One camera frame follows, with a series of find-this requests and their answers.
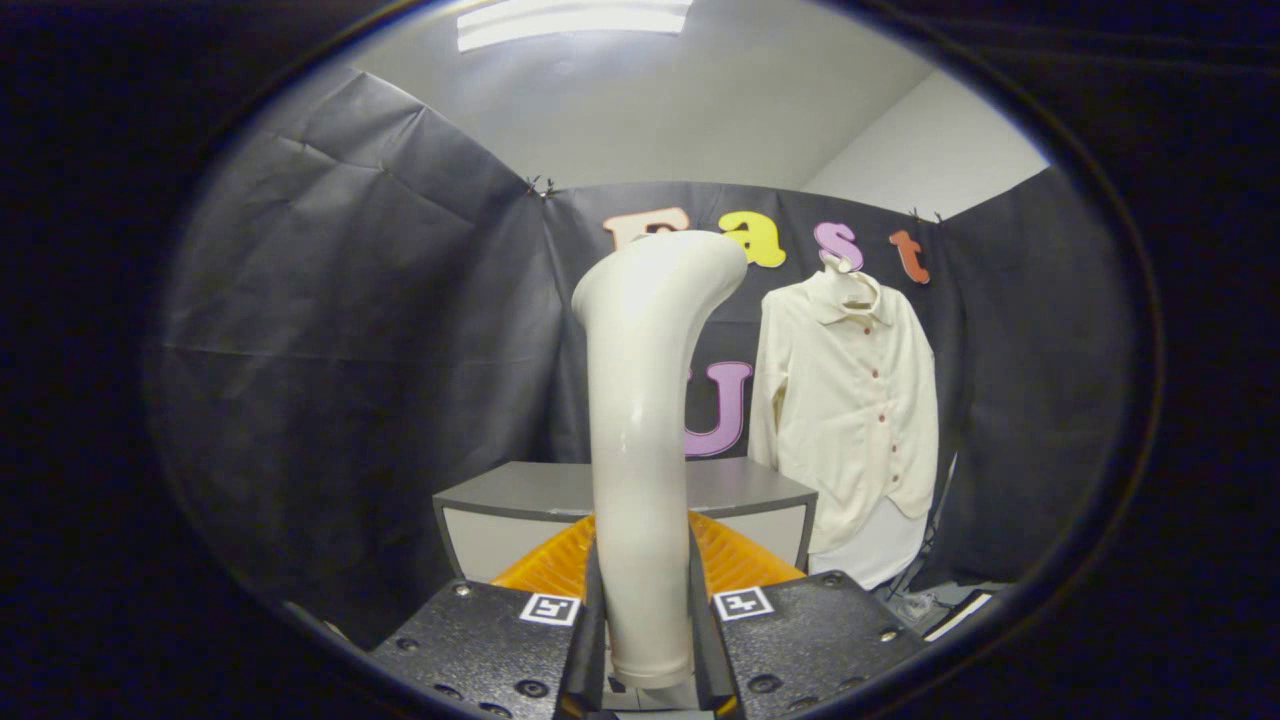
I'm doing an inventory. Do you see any cream button shirt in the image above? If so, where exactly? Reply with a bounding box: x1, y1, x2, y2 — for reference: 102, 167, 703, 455
748, 268, 941, 556

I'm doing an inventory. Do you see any white garment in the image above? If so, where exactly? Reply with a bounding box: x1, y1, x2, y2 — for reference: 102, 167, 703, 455
808, 495, 931, 591

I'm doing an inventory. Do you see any ceiling light panel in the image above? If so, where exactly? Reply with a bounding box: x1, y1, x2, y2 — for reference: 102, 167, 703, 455
457, 0, 694, 53

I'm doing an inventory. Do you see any grey cabinet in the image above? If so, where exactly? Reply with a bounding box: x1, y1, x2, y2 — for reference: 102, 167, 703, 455
432, 457, 819, 586

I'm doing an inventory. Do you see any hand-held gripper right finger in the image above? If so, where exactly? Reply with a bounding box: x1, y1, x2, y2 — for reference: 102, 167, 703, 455
688, 510, 929, 719

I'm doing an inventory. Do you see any black backdrop cloth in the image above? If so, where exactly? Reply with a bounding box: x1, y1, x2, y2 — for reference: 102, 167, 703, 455
145, 65, 1131, 641

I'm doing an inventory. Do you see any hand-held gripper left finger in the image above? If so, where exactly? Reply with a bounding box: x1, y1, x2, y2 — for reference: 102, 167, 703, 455
368, 512, 606, 720

